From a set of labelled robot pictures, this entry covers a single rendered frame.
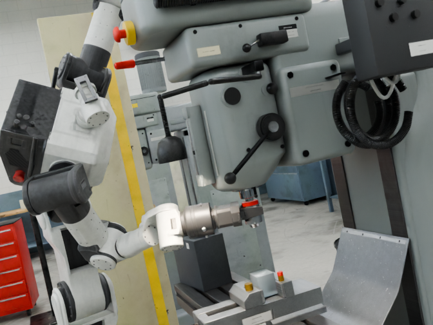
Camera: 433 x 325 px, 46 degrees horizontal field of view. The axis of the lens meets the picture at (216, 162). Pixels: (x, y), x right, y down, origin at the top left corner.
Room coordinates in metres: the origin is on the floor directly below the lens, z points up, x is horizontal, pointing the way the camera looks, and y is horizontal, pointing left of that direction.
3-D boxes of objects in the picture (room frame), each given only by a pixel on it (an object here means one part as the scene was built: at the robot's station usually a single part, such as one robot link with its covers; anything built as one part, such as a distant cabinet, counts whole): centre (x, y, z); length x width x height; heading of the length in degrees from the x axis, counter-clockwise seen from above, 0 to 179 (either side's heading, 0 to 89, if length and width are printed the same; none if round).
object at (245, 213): (1.36, -0.06, 1.24); 0.06 x 0.02 x 0.03; 88
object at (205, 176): (1.36, 0.04, 1.45); 0.04 x 0.04 x 0.21; 19
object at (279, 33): (1.29, -0.17, 1.66); 0.12 x 0.04 x 0.04; 109
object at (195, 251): (1.92, 0.13, 1.03); 0.22 x 0.12 x 0.20; 27
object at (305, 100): (1.46, -0.25, 1.47); 0.24 x 0.19 x 0.26; 19
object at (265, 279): (1.42, -0.06, 1.03); 0.06 x 0.05 x 0.06; 17
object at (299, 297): (1.41, -0.03, 0.98); 0.35 x 0.15 x 0.11; 107
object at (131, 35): (1.32, 0.15, 1.76); 0.06 x 0.02 x 0.06; 19
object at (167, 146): (1.25, 0.10, 1.45); 0.07 x 0.07 x 0.06
